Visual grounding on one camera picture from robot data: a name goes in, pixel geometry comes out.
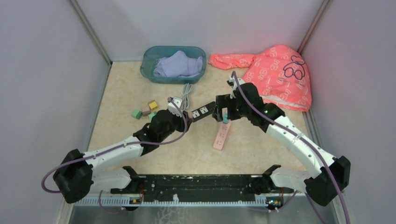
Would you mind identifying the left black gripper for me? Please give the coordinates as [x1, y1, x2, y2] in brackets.
[159, 105, 193, 142]

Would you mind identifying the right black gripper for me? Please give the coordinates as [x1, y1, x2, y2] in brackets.
[212, 93, 251, 122]

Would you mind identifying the pink power strip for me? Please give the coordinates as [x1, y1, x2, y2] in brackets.
[213, 121, 231, 151]

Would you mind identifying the green charger plug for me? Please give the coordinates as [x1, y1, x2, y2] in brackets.
[131, 109, 142, 119]
[222, 113, 229, 124]

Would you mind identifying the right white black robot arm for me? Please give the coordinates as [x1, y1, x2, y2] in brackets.
[212, 83, 351, 206]

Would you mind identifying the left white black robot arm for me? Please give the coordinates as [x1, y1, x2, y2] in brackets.
[50, 110, 194, 204]

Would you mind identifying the yellow charger plug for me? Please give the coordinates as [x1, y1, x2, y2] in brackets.
[148, 100, 158, 111]

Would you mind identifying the black power strip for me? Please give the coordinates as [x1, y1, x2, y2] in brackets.
[191, 101, 216, 122]

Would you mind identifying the lavender cloth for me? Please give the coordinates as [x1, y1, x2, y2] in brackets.
[153, 50, 203, 77]

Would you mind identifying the teal plastic basin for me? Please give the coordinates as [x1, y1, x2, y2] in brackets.
[141, 46, 207, 84]

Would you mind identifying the coral patterned jacket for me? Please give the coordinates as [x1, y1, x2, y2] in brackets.
[208, 45, 312, 112]

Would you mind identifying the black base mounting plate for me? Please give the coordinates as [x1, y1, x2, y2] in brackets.
[110, 175, 293, 203]

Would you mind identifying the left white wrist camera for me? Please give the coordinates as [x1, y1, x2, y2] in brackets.
[167, 97, 183, 117]

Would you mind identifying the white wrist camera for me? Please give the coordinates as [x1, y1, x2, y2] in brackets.
[167, 97, 183, 117]
[227, 77, 245, 91]

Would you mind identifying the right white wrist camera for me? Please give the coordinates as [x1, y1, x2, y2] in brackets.
[227, 77, 245, 91]

